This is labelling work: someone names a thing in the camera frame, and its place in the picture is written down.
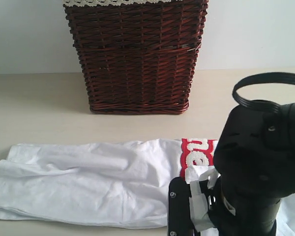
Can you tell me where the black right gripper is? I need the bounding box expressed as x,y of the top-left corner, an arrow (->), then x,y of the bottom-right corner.
206,177 -> 282,236

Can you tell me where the white t-shirt with red lettering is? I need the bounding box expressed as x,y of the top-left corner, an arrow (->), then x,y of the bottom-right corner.
0,137 -> 295,236

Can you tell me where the dark red wicker basket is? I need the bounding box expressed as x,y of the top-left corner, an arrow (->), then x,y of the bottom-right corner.
63,0 -> 208,115

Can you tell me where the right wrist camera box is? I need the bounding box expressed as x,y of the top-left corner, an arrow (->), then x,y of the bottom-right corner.
167,177 -> 194,236

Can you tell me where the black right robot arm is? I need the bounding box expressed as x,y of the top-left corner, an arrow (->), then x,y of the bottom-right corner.
209,103 -> 295,236

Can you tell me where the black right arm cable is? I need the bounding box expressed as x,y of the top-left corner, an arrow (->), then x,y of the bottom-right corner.
232,71 -> 295,116

